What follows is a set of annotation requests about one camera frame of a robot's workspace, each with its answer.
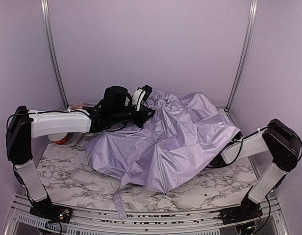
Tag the right aluminium frame post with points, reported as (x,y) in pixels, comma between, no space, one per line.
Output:
(244,53)

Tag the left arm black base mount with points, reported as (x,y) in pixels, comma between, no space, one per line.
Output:
(54,213)

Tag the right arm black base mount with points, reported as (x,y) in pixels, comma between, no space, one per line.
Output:
(239,214)

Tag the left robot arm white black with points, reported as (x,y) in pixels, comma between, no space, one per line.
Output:
(116,107)

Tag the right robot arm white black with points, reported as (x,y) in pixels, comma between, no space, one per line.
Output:
(283,144)

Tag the left aluminium frame post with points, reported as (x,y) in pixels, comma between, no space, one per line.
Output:
(51,46)

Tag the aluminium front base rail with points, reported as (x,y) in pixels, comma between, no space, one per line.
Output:
(84,221)

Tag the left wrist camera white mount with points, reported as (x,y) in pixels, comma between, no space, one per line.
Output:
(141,94)

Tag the lavender folding umbrella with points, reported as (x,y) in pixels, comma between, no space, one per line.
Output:
(184,135)

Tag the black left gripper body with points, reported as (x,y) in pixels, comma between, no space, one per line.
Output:
(140,117)

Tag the red patterned small bowl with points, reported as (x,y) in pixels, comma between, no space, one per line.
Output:
(78,105)

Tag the aluminium frame post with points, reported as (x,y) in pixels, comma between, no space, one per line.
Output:
(51,46)
(244,53)

